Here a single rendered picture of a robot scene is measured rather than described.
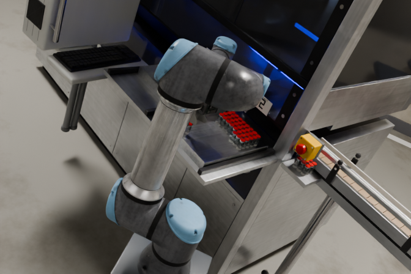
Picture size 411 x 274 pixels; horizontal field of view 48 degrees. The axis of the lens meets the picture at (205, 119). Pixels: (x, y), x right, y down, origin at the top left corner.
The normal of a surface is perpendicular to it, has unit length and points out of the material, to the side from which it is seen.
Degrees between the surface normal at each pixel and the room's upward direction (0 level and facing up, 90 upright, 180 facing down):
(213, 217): 90
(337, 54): 90
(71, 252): 0
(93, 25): 90
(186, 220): 7
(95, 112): 90
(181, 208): 7
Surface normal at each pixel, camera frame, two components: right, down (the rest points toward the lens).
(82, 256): 0.33, -0.79
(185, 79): -0.23, 0.34
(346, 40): -0.72, 0.14
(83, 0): 0.69, 0.58
